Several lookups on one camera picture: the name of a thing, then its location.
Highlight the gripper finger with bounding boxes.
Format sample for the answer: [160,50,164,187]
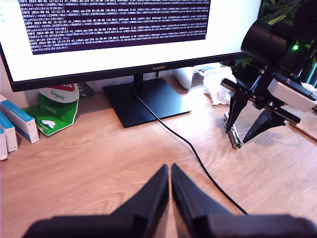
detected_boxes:
[171,163,233,238]
[242,110,285,144]
[225,90,250,134]
[108,163,170,238]

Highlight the metallic silver laser pointer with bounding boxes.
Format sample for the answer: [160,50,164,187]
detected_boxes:
[222,113,242,149]

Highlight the crumpled white plastic bag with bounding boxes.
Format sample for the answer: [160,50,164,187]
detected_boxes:
[203,67,238,106]

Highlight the green leafy houseplant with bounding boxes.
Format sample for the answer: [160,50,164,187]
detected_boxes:
[234,0,317,70]

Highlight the black Huawei computer monitor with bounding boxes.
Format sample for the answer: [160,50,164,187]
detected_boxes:
[0,0,263,129]

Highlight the green snack bag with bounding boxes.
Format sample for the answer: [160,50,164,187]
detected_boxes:
[21,83,80,136]

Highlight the white and blue box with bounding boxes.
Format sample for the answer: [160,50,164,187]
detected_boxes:
[0,111,19,153]
[0,94,40,144]
[0,125,8,161]

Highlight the arm grey camera box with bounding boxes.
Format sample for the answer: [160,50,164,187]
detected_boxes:
[266,77,317,113]

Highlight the black table cable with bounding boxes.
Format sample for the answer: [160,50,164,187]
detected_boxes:
[135,91,249,215]

